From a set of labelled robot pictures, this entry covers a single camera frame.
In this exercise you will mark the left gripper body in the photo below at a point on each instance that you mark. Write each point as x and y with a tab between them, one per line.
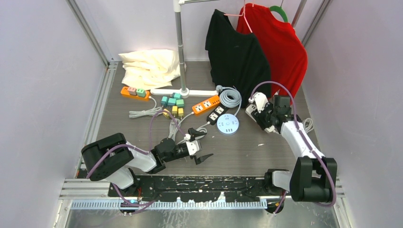
192	156

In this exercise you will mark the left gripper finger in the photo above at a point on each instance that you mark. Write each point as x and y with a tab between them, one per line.
199	160
195	134

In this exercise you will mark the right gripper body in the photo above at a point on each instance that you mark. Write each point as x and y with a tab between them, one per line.
264	118

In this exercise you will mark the white usb power strip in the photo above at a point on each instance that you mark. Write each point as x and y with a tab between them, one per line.
259	119

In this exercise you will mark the black power strip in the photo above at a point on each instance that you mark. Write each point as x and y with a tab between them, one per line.
217	112

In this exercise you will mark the yellow usb charger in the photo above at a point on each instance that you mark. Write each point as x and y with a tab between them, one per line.
167	114

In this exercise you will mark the round blue power strip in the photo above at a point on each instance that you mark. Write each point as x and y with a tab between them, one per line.
227	124

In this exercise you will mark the orange power strip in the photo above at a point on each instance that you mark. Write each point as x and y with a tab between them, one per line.
125	94
205	106

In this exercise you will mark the pink charger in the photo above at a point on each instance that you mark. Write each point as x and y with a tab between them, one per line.
132	91

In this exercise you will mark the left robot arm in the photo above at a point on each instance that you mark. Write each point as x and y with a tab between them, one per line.
113	158

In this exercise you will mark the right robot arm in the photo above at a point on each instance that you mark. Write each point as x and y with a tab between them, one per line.
313	178

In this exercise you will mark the white clothes rack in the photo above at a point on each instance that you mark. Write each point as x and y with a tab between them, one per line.
184	91

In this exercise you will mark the black t-shirt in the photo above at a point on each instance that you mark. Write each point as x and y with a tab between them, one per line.
237	60

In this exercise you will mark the red t-shirt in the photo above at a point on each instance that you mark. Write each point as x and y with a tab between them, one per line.
284	51

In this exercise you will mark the cream folded cloth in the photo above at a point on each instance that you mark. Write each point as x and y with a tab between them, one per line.
150	69

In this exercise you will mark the pink hanger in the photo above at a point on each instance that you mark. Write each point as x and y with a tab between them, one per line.
242	15

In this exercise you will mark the green hanger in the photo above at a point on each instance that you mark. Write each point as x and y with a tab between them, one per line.
279	10

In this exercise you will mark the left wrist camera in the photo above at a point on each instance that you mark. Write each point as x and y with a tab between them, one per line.
192	146

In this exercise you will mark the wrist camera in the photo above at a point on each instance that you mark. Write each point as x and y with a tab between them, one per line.
192	146
257	102

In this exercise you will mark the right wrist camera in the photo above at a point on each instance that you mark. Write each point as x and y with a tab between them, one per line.
257	102

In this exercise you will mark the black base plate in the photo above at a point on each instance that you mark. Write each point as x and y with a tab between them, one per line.
203	192

